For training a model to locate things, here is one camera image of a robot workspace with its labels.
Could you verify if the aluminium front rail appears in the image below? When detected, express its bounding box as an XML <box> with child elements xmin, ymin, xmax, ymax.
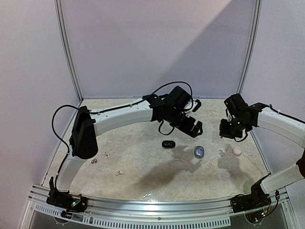
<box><xmin>21</xmin><ymin>185</ymin><xmax>295</xmax><ymax>229</ymax></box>

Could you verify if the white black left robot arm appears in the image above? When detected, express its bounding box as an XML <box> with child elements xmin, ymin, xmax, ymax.
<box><xmin>49</xmin><ymin>86</ymin><xmax>203</xmax><ymax>207</ymax></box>

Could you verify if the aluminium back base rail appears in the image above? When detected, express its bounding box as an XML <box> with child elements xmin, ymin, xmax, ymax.
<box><xmin>82</xmin><ymin>96</ymin><xmax>226</xmax><ymax>100</ymax></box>

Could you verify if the aluminium right corner post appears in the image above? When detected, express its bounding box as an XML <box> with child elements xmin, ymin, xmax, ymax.
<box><xmin>236</xmin><ymin>0</ymin><xmax>262</xmax><ymax>93</ymax></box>

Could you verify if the purple silver earbud upper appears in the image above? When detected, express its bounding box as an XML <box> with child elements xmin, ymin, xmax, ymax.
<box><xmin>91</xmin><ymin>158</ymin><xmax>97</xmax><ymax>164</ymax></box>

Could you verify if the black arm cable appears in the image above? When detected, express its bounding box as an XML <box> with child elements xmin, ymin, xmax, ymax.
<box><xmin>51</xmin><ymin>81</ymin><xmax>193</xmax><ymax>191</ymax></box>
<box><xmin>228</xmin><ymin>104</ymin><xmax>305</xmax><ymax>144</ymax></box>

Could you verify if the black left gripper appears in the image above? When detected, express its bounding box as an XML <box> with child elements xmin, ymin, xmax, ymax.
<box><xmin>168</xmin><ymin>108</ymin><xmax>203</xmax><ymax>138</ymax></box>

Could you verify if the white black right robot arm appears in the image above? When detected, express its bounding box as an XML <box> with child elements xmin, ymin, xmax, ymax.
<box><xmin>219</xmin><ymin>94</ymin><xmax>305</xmax><ymax>208</ymax></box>

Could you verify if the aluminium left corner post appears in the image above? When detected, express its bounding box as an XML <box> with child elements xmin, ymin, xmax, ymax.
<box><xmin>54</xmin><ymin>0</ymin><xmax>83</xmax><ymax>102</ymax></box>

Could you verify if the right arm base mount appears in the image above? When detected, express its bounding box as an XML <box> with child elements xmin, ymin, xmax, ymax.
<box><xmin>230</xmin><ymin>188</ymin><xmax>272</xmax><ymax>213</ymax></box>

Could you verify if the aluminium corner post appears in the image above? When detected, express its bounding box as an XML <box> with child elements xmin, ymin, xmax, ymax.
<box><xmin>236</xmin><ymin>0</ymin><xmax>262</xmax><ymax>93</ymax></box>
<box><xmin>54</xmin><ymin>0</ymin><xmax>83</xmax><ymax>102</ymax></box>

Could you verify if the perforated white front panel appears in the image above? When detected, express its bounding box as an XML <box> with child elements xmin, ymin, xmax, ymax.
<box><xmin>28</xmin><ymin>204</ymin><xmax>232</xmax><ymax>229</ymax></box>

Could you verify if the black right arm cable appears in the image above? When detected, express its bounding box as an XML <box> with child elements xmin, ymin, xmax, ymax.
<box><xmin>228</xmin><ymin>104</ymin><xmax>305</xmax><ymax>144</ymax></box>

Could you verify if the black earbud charging case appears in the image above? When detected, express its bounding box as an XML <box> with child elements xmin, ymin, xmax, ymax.
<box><xmin>162</xmin><ymin>140</ymin><xmax>176</xmax><ymax>149</ymax></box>

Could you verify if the pink round charging case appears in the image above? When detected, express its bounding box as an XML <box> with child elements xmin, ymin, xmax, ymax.
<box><xmin>232</xmin><ymin>146</ymin><xmax>242</xmax><ymax>156</ymax></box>

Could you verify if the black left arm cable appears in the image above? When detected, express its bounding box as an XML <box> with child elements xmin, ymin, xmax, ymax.
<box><xmin>51</xmin><ymin>81</ymin><xmax>193</xmax><ymax>191</ymax></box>

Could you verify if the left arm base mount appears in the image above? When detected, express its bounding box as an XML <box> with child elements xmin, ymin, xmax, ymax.
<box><xmin>46</xmin><ymin>189</ymin><xmax>88</xmax><ymax>213</ymax></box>

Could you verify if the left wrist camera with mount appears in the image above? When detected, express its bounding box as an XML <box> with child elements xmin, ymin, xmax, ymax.
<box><xmin>183</xmin><ymin>99</ymin><xmax>202</xmax><ymax>117</ymax></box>

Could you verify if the blue-grey oval charging case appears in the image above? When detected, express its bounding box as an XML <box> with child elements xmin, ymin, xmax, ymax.
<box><xmin>194</xmin><ymin>146</ymin><xmax>204</xmax><ymax>159</ymax></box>

